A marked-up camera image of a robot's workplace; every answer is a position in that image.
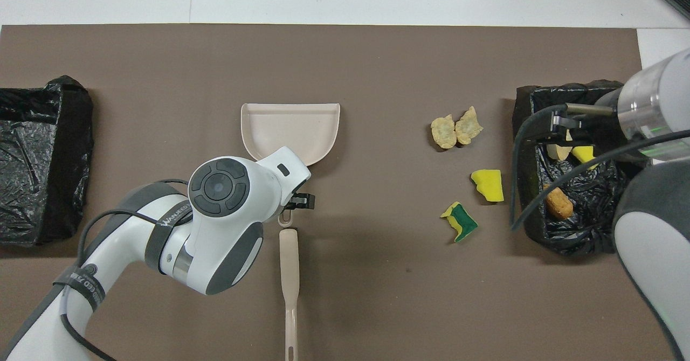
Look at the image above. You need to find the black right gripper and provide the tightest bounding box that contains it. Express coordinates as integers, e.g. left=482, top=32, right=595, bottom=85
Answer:
left=550, top=110, right=626, bottom=149

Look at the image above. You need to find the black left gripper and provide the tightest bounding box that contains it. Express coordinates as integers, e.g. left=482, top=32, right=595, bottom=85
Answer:
left=280, top=191, right=316, bottom=212

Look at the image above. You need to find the small yellow sponge piece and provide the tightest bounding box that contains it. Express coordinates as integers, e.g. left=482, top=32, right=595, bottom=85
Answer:
left=571, top=144, right=598, bottom=169

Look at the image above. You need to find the striped toy croissant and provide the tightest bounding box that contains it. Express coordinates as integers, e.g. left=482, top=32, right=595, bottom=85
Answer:
left=546, top=143, right=573, bottom=162

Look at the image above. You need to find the beige hand brush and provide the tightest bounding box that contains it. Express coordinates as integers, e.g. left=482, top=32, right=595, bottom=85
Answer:
left=278, top=228, right=300, bottom=361

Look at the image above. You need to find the beige plastic dustpan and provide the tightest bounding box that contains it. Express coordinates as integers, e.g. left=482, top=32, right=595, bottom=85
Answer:
left=240, top=102, right=341, bottom=227

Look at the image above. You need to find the brown toy bread roll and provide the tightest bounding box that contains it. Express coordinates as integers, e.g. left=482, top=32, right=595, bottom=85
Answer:
left=544, top=186, right=575, bottom=220

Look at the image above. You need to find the large yellow sponge piece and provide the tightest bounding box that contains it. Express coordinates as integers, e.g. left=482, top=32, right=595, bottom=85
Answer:
left=471, top=169, right=505, bottom=203

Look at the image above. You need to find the pale crumbly foam piece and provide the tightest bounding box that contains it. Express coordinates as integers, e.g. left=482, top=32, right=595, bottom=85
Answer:
left=431, top=114, right=458, bottom=150
left=455, top=106, right=484, bottom=145

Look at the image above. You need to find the green and yellow sponge piece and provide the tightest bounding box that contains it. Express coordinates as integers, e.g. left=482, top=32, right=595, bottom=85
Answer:
left=440, top=201, right=479, bottom=244

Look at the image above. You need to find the black bag-lined bin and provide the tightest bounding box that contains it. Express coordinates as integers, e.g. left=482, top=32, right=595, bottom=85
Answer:
left=512, top=80, right=647, bottom=258
left=0, top=75, right=95, bottom=247

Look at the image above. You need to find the brown table mat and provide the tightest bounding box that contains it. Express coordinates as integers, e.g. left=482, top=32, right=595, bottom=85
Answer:
left=0, top=24, right=677, bottom=361

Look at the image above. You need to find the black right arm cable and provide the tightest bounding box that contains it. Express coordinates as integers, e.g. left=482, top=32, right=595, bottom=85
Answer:
left=509, top=102, right=690, bottom=231

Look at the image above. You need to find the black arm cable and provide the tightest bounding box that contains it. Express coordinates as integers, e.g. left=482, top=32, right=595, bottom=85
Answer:
left=59, top=178, right=189, bottom=361
left=509, top=102, right=690, bottom=231

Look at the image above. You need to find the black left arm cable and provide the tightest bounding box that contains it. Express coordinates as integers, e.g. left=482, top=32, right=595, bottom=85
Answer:
left=59, top=178, right=189, bottom=361

